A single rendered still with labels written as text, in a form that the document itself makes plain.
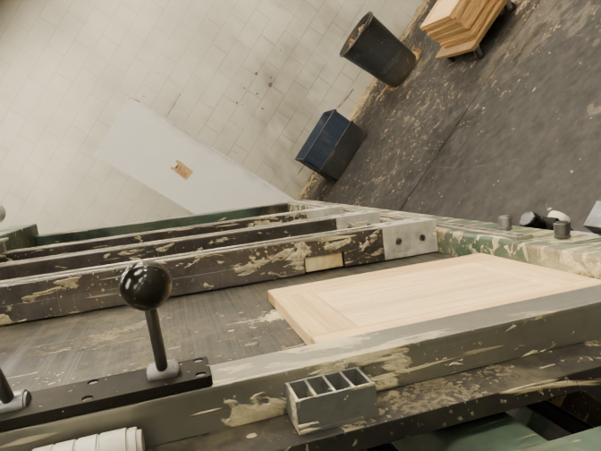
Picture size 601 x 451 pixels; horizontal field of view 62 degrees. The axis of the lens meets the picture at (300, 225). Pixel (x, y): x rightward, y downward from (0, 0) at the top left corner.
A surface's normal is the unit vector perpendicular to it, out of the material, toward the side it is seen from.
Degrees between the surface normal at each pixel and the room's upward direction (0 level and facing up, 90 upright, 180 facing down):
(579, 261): 39
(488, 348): 90
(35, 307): 90
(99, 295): 90
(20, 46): 90
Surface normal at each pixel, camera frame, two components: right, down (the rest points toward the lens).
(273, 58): 0.19, 0.20
